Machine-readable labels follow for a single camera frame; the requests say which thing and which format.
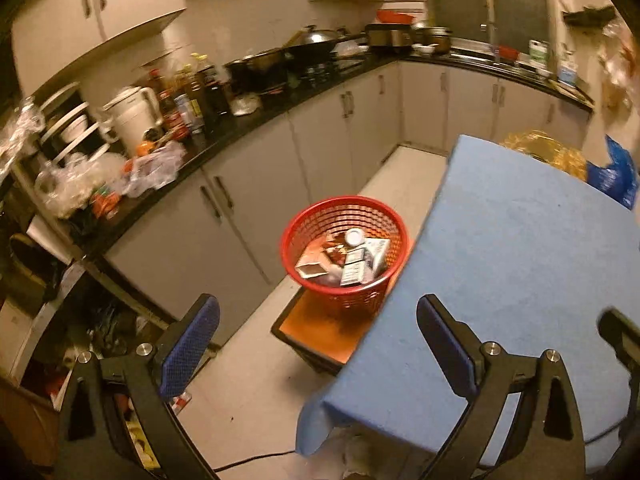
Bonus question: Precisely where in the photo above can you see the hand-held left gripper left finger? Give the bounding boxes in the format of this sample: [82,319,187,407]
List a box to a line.
[52,294,221,480]

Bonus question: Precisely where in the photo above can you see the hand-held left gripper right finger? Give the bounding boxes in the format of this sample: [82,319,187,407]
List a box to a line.
[416,294,587,480]

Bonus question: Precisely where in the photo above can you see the white medicine box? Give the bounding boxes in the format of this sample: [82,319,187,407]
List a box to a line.
[362,237,392,276]

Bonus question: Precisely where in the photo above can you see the brown snack packet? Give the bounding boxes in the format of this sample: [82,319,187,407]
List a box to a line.
[320,242,351,273]

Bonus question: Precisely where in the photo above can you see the orange cardboard box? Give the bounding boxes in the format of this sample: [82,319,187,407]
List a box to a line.
[295,237,333,279]

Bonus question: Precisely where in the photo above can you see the red mesh basket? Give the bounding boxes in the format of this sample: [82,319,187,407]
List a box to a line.
[280,195,410,317]

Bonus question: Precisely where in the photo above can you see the orange stool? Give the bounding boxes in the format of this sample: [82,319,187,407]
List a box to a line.
[270,287,391,376]

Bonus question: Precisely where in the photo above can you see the blue tablecloth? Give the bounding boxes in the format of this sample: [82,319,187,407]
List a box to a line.
[295,134,640,468]

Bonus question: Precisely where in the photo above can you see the grey base cabinets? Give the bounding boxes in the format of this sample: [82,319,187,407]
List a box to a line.
[102,60,593,346]

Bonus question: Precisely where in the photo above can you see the black chair backrest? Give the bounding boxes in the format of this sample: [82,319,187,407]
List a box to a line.
[597,307,640,376]

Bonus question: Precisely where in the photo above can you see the brown cardboard box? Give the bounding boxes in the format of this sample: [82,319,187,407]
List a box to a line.
[0,375,61,466]

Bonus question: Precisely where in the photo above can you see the crumpled clear plastic bags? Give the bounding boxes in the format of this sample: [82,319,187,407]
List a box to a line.
[35,140,186,218]

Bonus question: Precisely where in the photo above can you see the yellow plastic bag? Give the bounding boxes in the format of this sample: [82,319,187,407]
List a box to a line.
[500,130,588,183]

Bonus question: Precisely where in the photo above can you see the white electric kettle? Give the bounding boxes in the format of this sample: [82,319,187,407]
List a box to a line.
[102,86,163,153]

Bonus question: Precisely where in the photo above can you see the blue plastic bag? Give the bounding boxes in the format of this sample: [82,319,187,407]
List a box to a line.
[586,135,640,210]

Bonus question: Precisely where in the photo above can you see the white dish rack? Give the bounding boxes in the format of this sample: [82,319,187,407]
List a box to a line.
[37,82,113,166]

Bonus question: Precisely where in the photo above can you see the row of condiment bottles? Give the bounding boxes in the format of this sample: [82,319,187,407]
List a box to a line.
[145,52,233,136]

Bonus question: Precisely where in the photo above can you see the black kitchen counter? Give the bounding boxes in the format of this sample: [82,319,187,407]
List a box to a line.
[10,42,596,261]

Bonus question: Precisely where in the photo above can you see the black gas stove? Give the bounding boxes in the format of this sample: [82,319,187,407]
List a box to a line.
[295,57,368,83]

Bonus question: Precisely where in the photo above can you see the blue label detergent bottle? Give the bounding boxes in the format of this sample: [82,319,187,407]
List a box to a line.
[557,50,576,86]

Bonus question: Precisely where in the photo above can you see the metal sink faucet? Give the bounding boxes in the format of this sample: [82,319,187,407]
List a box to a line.
[480,20,501,63]

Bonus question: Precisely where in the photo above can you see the stacked metal pots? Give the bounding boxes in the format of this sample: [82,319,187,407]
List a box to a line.
[412,22,453,53]

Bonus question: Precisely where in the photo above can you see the stainless steel cooker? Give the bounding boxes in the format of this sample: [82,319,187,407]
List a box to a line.
[365,22,413,48]

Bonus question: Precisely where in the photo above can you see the wok with metal lid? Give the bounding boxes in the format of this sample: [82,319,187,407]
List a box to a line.
[285,25,353,63]

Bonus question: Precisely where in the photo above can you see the hanging clear plastic bag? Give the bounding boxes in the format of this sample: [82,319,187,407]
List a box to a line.
[597,15,640,116]

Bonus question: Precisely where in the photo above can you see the red plastic basin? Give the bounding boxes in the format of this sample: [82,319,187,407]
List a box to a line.
[376,9,416,25]

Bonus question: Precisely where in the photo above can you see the kitchen window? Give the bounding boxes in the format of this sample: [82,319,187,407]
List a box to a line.
[427,0,551,53]

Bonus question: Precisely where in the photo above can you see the black floor cable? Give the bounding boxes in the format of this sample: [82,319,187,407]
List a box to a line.
[215,447,301,473]

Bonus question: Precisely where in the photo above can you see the grey wall cabinet with handles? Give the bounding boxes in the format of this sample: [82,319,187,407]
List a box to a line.
[12,0,187,96]

